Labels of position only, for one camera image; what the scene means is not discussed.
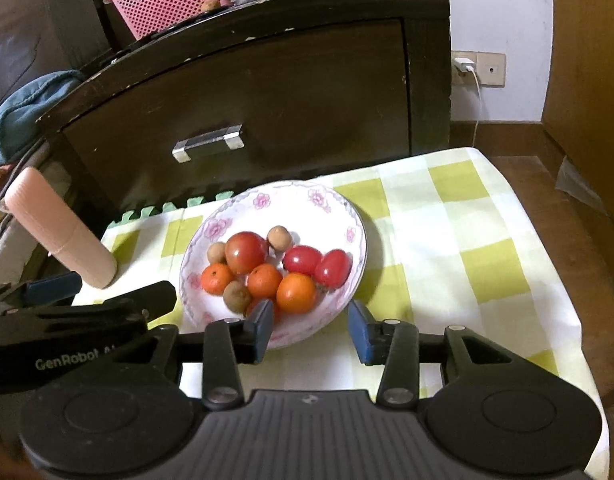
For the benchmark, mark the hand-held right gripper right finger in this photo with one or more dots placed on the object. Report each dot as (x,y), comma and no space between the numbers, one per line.
(359,332)

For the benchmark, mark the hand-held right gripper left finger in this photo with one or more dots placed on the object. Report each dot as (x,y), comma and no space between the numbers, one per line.
(264,332)

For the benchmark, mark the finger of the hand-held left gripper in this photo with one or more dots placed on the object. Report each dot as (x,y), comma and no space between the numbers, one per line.
(52,287)
(137,300)

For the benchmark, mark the red cherry tomato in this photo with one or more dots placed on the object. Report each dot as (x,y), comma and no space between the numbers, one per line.
(277,312)
(333,267)
(302,259)

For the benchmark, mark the brown longan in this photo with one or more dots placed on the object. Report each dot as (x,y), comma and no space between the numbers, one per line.
(237,295)
(217,252)
(278,237)

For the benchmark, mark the bright mandarin orange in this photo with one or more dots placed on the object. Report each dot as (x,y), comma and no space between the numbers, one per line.
(296,292)

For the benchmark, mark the dark mandarin orange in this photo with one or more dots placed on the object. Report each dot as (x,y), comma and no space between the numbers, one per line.
(265,281)
(217,278)

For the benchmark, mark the large red tomato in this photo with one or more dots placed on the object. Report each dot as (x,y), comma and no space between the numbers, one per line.
(246,251)

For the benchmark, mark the white floral plate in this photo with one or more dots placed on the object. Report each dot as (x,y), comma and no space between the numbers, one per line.
(317,220)

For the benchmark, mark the grey mattress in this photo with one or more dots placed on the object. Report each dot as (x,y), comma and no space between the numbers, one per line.
(7,245)

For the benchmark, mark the pink ribbed bottle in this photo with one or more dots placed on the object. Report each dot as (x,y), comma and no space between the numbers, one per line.
(62,225)

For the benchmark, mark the green foam puzzle mat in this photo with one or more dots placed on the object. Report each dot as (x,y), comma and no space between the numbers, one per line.
(137,215)

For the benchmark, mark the green checked tablecloth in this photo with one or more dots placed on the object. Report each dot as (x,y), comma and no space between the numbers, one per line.
(462,270)

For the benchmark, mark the blue cloth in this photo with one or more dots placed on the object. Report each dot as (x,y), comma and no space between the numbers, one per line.
(22,110)

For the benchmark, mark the dark wooden cabinet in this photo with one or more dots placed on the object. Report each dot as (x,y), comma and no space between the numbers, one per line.
(312,85)

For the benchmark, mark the dark brown headboard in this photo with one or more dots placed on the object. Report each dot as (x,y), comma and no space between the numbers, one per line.
(37,35)

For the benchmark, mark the clear plastic bag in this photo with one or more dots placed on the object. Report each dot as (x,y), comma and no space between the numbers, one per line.
(582,185)

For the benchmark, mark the white charger plug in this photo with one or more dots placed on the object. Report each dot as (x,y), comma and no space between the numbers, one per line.
(463,65)

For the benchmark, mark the small brown round object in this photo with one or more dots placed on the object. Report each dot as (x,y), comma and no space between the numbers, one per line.
(210,5)

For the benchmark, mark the brown wooden wardrobe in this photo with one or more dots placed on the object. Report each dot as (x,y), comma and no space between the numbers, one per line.
(587,85)

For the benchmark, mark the beige wall socket plate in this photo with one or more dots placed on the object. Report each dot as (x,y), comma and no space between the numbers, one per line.
(492,67)

